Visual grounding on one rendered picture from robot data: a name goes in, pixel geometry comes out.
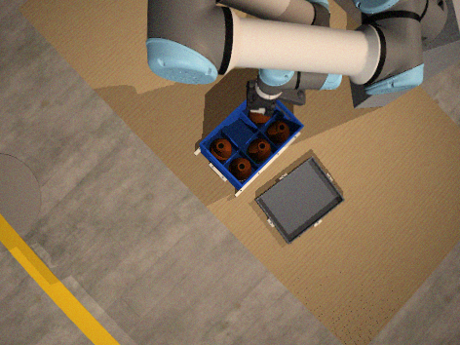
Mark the blue divided crate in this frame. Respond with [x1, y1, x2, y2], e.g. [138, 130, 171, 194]
[199, 100, 304, 190]

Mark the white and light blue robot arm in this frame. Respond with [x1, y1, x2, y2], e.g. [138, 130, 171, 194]
[146, 0, 447, 106]

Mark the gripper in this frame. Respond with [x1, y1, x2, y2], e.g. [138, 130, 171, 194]
[246, 80, 276, 117]

